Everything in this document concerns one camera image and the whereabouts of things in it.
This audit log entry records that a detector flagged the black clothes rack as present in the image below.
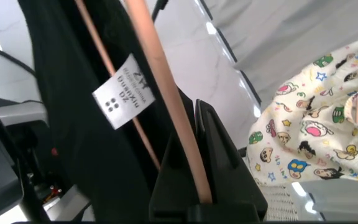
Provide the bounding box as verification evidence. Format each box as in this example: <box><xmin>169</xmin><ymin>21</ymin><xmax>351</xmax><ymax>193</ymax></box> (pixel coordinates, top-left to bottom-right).
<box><xmin>150</xmin><ymin>0</ymin><xmax>170</xmax><ymax>22</ymax></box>

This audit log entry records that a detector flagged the white curtain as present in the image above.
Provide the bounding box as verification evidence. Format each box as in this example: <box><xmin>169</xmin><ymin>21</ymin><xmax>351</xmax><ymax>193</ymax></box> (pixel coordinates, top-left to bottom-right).
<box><xmin>202</xmin><ymin>0</ymin><xmax>358</xmax><ymax>110</ymax></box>

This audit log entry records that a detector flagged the black garment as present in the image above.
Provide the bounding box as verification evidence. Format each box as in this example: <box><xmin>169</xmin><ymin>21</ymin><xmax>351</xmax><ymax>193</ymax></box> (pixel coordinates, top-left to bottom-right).
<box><xmin>17</xmin><ymin>0</ymin><xmax>197</xmax><ymax>223</ymax></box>

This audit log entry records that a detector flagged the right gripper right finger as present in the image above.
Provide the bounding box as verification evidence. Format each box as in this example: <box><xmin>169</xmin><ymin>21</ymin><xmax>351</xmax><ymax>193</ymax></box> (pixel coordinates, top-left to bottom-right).
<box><xmin>194</xmin><ymin>98</ymin><xmax>269</xmax><ymax>223</ymax></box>

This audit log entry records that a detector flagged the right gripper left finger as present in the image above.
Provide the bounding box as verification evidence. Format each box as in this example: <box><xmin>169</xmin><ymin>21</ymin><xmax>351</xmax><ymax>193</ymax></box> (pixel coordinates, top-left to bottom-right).
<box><xmin>149</xmin><ymin>88</ymin><xmax>203</xmax><ymax>223</ymax></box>

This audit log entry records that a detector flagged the black cable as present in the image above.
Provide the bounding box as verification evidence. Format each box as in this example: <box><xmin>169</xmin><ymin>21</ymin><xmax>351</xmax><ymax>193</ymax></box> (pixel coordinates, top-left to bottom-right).
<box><xmin>0</xmin><ymin>39</ymin><xmax>37</xmax><ymax>78</ymax></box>

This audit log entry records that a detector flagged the cream printed garment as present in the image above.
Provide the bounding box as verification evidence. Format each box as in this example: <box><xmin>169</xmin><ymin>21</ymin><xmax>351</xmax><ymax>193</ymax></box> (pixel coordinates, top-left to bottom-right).
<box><xmin>246</xmin><ymin>33</ymin><xmax>358</xmax><ymax>187</ymax></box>

